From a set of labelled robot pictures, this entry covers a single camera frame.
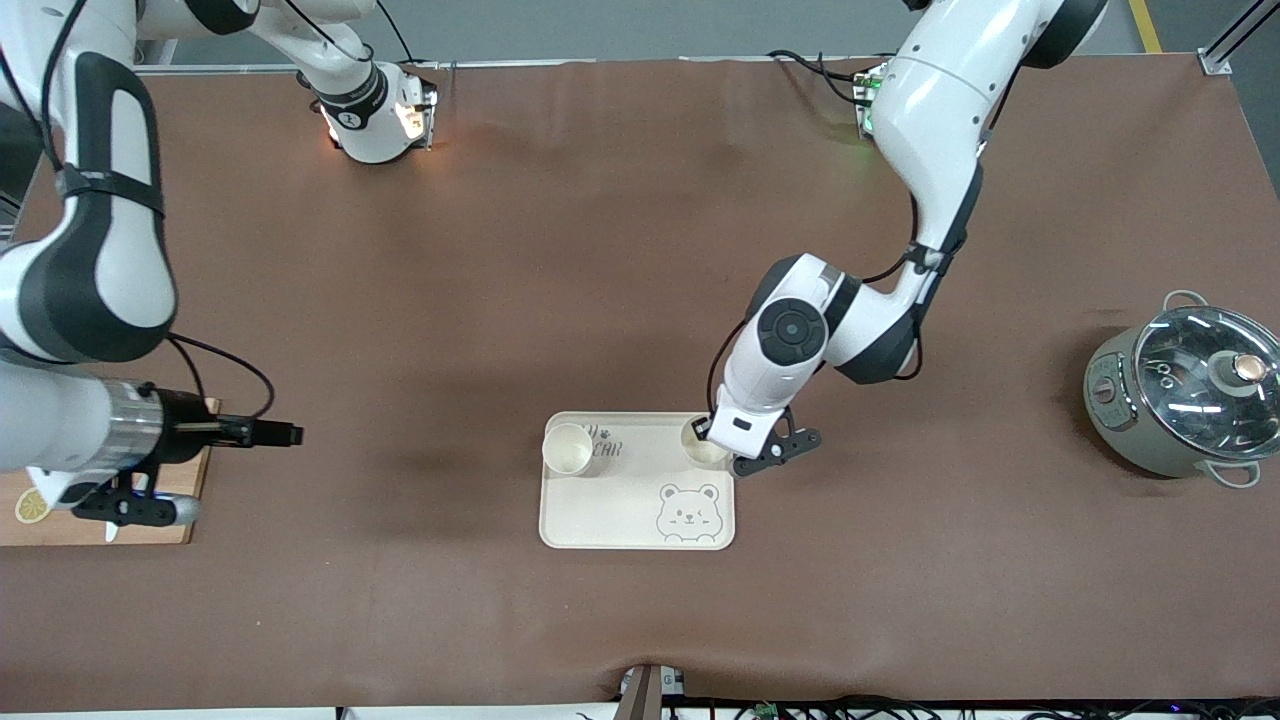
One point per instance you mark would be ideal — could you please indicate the silver clamp block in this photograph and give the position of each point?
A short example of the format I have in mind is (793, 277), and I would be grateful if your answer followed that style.
(672, 684)

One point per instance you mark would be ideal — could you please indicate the brown camera mount bar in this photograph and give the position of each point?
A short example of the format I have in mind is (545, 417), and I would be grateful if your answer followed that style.
(640, 695)

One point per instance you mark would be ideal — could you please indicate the white plastic cup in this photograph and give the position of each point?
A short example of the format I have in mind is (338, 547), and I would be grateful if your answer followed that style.
(706, 456)
(567, 452)

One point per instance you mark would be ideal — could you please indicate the white plastic knife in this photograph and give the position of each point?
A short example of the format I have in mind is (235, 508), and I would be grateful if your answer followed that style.
(111, 532)

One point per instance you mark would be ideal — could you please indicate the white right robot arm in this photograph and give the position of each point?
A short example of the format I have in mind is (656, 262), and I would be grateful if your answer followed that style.
(100, 280)

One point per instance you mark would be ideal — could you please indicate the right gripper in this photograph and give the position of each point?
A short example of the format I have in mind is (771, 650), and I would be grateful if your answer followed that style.
(182, 430)

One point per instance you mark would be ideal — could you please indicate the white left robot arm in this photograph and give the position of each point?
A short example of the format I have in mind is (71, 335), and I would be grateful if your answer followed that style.
(930, 110)

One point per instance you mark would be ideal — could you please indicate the glass pot lid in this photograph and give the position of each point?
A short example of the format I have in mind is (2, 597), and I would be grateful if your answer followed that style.
(1180, 385)

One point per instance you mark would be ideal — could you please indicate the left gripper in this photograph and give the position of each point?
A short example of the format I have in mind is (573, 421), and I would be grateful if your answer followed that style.
(700, 427)

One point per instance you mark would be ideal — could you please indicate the aluminium frame corner post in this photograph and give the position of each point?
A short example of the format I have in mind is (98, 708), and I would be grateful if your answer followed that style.
(1225, 50)

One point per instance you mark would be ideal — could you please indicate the cream bear print tray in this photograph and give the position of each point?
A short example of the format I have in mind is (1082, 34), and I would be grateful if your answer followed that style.
(620, 510)

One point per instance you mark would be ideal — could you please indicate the bamboo cutting board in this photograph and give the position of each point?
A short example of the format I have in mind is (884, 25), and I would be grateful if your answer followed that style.
(60, 534)

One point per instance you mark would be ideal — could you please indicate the grey-green electric cooking pot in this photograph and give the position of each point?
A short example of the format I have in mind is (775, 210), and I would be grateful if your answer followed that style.
(1120, 425)

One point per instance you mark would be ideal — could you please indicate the lemon slice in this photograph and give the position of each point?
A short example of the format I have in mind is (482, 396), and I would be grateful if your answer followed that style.
(32, 506)

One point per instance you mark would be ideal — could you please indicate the brown table mat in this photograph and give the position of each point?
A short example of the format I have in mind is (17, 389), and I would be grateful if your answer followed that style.
(500, 250)

